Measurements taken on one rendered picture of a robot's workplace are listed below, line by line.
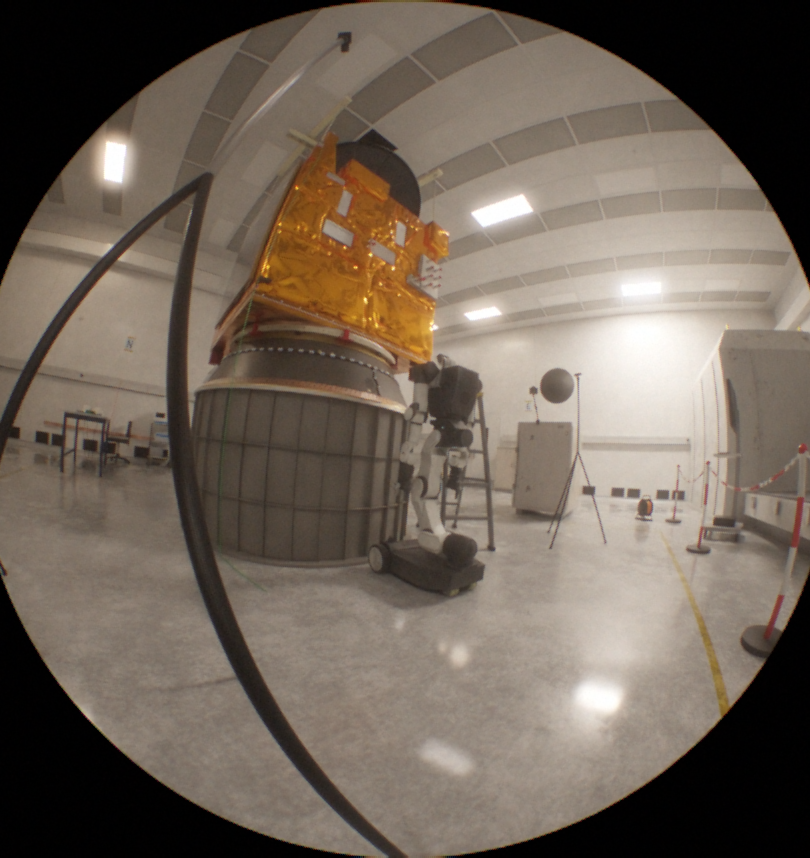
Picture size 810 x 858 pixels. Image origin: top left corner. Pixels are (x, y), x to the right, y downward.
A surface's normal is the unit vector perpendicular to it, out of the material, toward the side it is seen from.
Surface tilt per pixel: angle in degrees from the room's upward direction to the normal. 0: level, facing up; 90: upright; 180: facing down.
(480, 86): 180
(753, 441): 90
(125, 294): 90
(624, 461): 90
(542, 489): 90
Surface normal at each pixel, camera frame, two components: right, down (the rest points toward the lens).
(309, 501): 0.41, -0.05
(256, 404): 0.03, -0.09
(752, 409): -0.67, -0.13
